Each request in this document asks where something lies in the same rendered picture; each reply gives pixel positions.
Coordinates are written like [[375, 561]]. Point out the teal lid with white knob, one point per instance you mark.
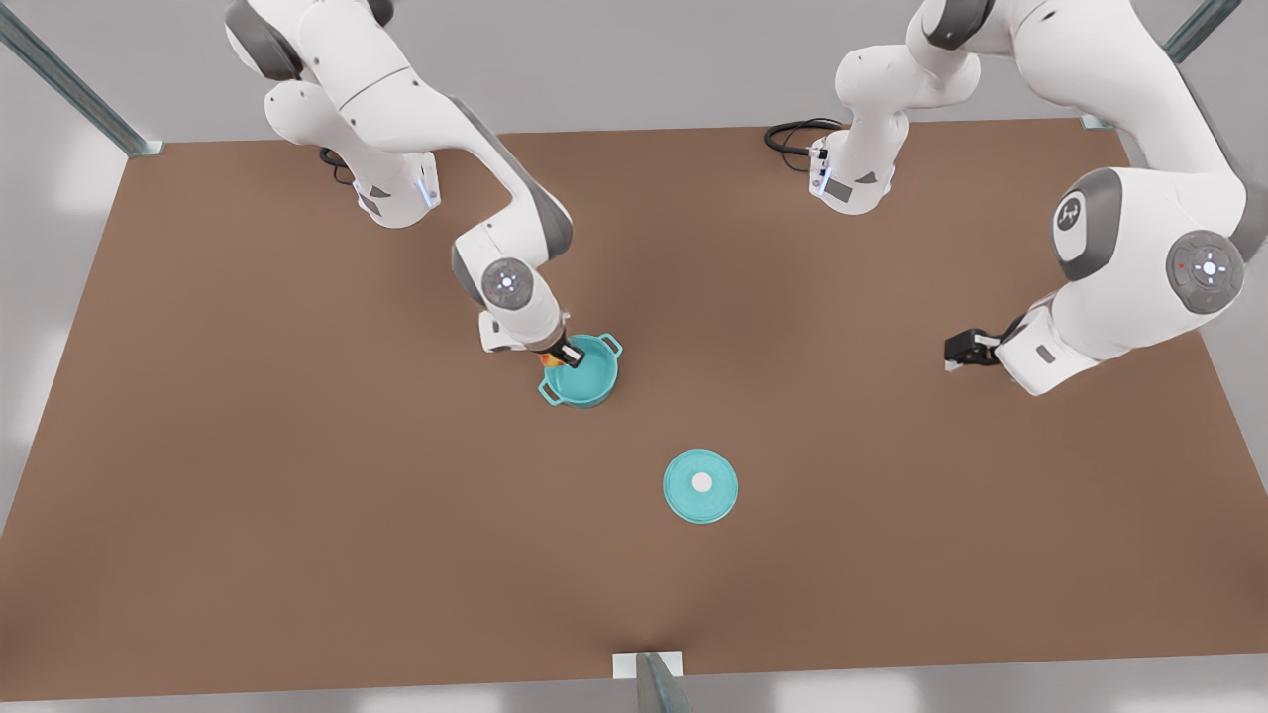
[[700, 485]]

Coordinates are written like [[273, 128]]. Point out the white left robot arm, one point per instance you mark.
[[1139, 248]]

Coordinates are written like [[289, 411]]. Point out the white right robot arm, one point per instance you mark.
[[396, 99]]

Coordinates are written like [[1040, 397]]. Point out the silver frame post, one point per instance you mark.
[[1194, 35], [69, 84], [656, 683]]

